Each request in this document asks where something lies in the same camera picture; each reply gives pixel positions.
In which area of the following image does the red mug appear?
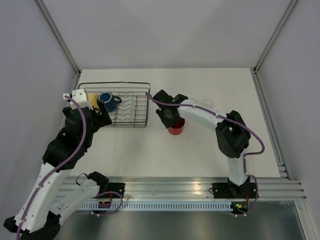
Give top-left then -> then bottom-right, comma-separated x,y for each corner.
168,118 -> 186,136

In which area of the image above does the blue mug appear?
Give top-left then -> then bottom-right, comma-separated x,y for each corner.
98,91 -> 122,113

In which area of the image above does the clear glass cup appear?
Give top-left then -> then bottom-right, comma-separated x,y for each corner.
201,99 -> 214,109
189,98 -> 198,104

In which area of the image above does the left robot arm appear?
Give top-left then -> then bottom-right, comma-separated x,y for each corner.
3,99 -> 112,240

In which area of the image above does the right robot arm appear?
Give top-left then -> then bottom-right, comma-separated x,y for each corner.
149,90 -> 251,198

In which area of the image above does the pale yellow mug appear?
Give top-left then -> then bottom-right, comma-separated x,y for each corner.
87,92 -> 100,110

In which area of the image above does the black wire dish rack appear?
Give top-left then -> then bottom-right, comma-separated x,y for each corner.
78,81 -> 151,128

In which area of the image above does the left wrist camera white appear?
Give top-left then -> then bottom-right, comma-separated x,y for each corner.
62,88 -> 94,110

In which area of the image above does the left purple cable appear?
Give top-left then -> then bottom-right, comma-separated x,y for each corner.
16,94 -> 88,240

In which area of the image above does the purple cable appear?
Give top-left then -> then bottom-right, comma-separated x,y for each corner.
16,94 -> 88,240
145,92 -> 266,218

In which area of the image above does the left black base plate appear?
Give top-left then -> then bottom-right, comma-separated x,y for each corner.
107,182 -> 126,199

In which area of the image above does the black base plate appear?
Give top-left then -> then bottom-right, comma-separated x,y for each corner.
208,182 -> 257,199
107,182 -> 126,199

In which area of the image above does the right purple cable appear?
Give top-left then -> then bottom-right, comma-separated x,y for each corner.
145,92 -> 266,218

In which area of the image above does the white slotted cable duct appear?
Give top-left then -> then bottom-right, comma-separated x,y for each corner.
78,200 -> 232,212

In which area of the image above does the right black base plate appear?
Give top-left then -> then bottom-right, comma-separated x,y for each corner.
208,182 -> 257,199

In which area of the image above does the left aluminium frame post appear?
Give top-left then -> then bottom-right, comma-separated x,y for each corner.
33,0 -> 81,76

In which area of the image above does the aluminium frame post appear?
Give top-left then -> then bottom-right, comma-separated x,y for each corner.
252,0 -> 300,75
33,0 -> 81,76

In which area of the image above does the aluminium front rail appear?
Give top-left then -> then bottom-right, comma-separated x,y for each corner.
54,176 -> 308,201

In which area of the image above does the right aluminium frame post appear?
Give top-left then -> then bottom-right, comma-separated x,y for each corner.
252,0 -> 300,75

